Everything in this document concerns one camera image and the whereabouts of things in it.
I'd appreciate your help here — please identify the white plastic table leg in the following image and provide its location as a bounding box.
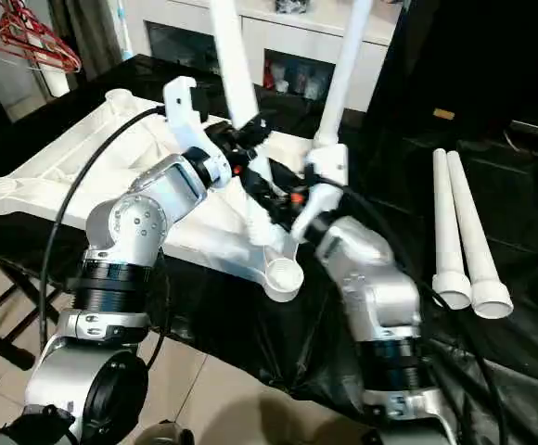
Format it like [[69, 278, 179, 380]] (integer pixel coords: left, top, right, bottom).
[[431, 148, 474, 311], [445, 150, 515, 320], [209, 0, 298, 256], [314, 0, 375, 179]]

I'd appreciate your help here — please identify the white plastic table top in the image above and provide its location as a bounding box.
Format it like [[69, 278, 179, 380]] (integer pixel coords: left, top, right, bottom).
[[0, 88, 349, 303]]

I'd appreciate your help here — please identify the white glass-door cabinet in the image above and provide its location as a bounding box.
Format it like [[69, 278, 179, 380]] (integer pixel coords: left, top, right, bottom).
[[121, 0, 402, 114]]

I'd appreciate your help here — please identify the dark patterned jar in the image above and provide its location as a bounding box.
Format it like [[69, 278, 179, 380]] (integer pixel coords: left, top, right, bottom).
[[274, 0, 316, 15]]

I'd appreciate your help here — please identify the grey curtain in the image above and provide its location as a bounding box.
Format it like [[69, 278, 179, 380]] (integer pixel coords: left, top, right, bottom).
[[51, 0, 129, 98]]

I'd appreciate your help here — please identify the black plastic mat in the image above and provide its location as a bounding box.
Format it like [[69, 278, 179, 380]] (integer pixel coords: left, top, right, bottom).
[[0, 54, 538, 445]]

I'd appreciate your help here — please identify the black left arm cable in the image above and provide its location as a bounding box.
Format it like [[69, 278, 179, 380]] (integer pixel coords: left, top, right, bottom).
[[37, 104, 173, 372]]

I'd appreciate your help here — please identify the red wire clothes hanger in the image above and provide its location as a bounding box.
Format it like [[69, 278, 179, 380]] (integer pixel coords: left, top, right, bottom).
[[0, 0, 83, 75]]

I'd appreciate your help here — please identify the black folding table frame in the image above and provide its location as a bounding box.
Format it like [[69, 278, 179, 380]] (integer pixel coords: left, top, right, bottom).
[[0, 258, 55, 372]]

